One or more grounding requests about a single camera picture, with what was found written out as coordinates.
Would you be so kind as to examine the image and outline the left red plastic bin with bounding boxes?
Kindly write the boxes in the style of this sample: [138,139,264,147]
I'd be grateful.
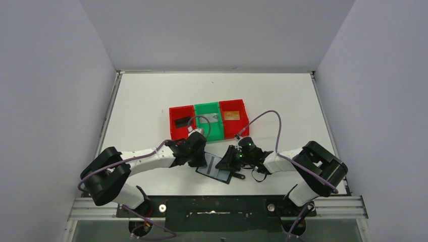
[169,105,195,140]

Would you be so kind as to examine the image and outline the red plastic bin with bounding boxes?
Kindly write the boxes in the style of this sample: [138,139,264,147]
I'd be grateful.
[169,105,195,140]
[219,99,249,139]

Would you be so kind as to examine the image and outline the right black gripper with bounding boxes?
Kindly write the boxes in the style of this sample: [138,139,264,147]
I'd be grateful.
[217,145,254,171]

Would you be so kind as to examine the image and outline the right red plastic bin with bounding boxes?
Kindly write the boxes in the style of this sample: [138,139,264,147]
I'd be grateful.
[219,99,249,139]

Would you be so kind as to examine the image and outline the black leather card holder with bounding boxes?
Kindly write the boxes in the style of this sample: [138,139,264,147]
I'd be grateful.
[195,152,246,185]

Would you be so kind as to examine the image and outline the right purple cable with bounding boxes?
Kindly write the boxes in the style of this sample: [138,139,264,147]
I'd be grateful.
[235,110,339,195]

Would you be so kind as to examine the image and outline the gold credit card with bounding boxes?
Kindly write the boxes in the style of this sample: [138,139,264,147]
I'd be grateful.
[223,111,240,120]

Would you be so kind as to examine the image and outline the green plastic bin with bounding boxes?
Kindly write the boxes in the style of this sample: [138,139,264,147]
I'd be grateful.
[194,102,224,141]

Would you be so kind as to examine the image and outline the black card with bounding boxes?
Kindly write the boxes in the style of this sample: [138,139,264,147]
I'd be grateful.
[174,116,191,129]

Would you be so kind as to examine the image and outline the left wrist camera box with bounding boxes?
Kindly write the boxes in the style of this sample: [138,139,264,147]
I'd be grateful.
[187,126,204,136]

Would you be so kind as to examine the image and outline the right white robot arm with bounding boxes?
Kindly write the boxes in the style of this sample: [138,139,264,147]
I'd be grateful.
[216,137,349,215]

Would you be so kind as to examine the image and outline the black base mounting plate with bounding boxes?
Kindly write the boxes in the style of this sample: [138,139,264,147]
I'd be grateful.
[137,195,303,232]

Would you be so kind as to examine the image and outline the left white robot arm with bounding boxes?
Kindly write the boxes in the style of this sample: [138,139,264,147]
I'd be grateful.
[78,132,207,215]

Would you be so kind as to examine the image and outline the aluminium table edge rail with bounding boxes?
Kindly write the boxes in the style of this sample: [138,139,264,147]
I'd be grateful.
[94,70,124,158]

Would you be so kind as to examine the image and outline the silver card with magnetic stripe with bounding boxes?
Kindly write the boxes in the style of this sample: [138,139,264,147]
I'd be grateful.
[199,113,219,124]

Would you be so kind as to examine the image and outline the white card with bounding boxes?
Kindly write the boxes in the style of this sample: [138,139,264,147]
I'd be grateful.
[198,153,231,181]

